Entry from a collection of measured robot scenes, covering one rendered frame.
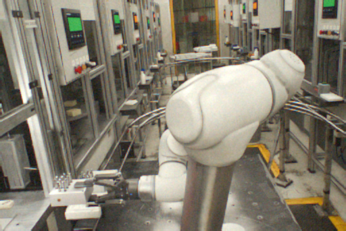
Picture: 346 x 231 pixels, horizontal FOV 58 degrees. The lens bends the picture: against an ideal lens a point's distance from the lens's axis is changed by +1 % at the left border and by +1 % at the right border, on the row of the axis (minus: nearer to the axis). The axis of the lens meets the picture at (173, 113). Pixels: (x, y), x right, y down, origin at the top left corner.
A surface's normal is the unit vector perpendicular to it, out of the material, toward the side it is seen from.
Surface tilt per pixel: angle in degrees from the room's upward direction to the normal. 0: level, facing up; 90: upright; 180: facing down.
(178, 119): 84
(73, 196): 90
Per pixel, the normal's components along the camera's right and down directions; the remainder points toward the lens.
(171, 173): -0.11, -0.69
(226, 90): 0.29, -0.48
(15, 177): -0.03, 0.29
